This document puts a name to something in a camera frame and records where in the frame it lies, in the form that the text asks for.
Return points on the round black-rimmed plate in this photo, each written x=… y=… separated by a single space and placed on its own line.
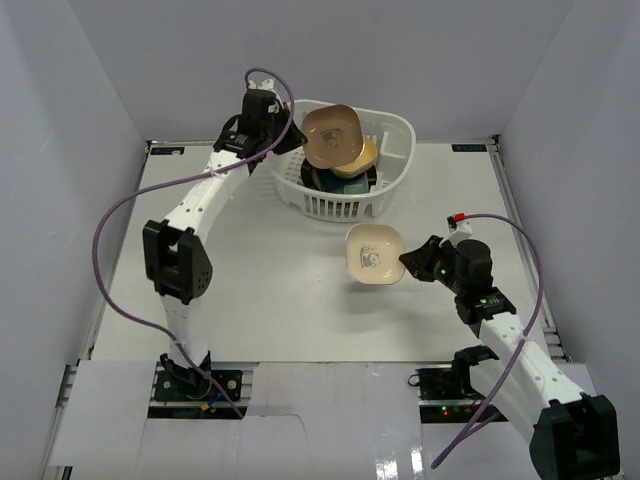
x=307 y=180

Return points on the white plastic dish bin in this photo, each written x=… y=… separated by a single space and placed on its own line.
x=395 y=141

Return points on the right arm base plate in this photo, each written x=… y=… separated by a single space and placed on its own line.
x=441 y=397

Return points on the dark blue leaf-shaped plate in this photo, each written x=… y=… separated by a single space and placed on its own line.
x=326 y=181

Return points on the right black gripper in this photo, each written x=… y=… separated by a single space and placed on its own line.
x=420 y=260

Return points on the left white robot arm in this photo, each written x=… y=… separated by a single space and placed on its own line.
x=175 y=258

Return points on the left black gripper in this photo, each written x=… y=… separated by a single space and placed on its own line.
x=284 y=133

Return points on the light teal rectangular divided plate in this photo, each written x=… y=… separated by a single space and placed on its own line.
x=356 y=186

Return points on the yellow square panda plate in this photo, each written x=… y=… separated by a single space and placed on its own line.
x=366 y=159

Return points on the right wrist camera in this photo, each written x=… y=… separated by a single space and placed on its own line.
x=462 y=231

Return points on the cream square panda plate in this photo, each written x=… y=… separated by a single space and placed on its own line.
x=372 y=254

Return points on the brown square panda plate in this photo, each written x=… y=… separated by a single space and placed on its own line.
x=334 y=136

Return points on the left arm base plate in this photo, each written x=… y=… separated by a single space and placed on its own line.
x=171 y=399

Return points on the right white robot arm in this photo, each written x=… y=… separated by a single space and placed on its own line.
x=570 y=433

